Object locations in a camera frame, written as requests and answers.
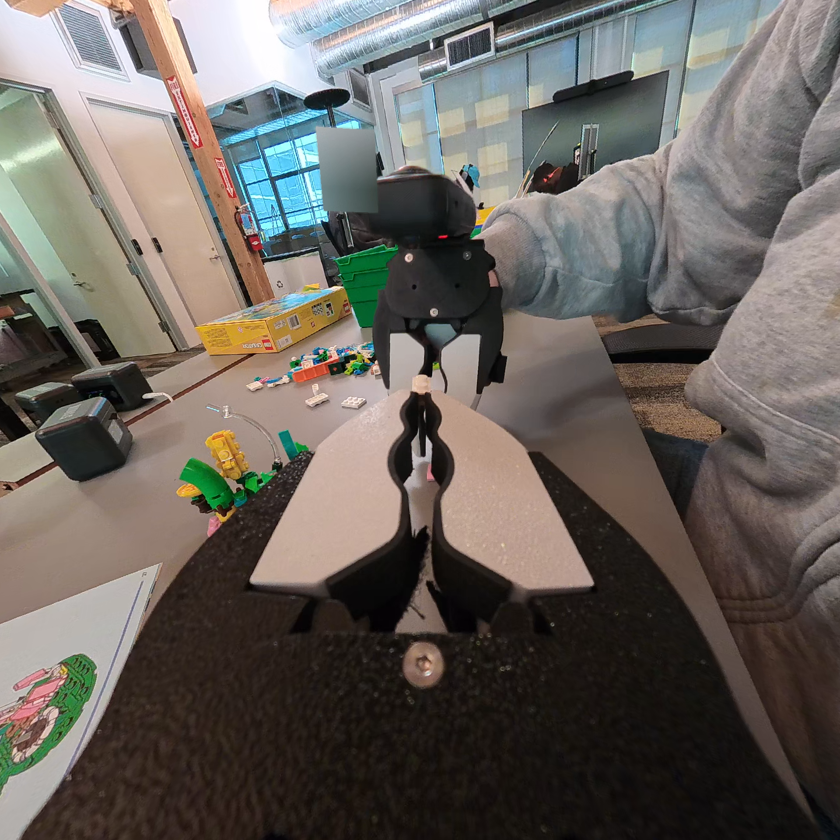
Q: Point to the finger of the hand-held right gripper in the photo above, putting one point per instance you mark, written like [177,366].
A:
[467,364]
[407,361]

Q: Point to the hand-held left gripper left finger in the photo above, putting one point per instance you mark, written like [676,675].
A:
[334,512]

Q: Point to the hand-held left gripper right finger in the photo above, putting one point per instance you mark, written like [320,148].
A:
[505,518]

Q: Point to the small white lego piece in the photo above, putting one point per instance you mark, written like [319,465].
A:
[420,384]

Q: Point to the person's right forearm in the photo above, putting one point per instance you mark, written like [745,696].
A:
[590,249]

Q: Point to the pile of loose lego pieces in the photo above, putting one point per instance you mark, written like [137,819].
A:
[341,361]

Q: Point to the short white lego plate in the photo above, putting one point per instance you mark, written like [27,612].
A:
[354,402]

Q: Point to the green lego garden model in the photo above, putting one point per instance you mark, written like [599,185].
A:
[223,459]

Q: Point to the yellow lego set box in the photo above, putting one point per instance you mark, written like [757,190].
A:
[262,328]

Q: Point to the lego instruction booklet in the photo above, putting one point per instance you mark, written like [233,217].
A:
[65,656]

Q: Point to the white recycling bin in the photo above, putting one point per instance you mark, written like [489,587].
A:
[289,282]

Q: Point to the person's leg in jeans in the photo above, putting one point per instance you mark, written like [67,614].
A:
[676,459]

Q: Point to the black office chair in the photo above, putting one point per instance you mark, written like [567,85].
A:
[656,341]

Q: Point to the red fire extinguisher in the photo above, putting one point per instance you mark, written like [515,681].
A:
[250,233]

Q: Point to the black disc lamp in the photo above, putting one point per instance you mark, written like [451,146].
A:
[327,100]

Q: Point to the black video bar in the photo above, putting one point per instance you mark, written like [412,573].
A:
[594,85]

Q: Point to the dark grey power station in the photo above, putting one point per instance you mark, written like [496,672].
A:
[46,397]
[84,436]
[111,386]

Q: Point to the person's torso in hoodie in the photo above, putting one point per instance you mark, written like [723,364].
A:
[774,525]

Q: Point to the white door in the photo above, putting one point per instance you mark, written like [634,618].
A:
[151,210]

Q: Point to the glass door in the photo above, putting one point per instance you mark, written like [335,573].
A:
[39,197]

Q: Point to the silver ventilation duct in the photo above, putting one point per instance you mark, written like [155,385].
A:
[367,58]
[328,16]

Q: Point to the white duct vent grille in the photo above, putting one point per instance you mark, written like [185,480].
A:
[469,46]

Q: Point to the wall television screen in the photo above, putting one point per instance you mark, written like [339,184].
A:
[623,131]

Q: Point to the wooden support post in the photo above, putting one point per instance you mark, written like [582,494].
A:
[216,184]

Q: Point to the black wall speaker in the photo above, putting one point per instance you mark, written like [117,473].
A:
[157,49]

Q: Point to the wall air vent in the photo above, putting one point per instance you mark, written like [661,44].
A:
[88,39]

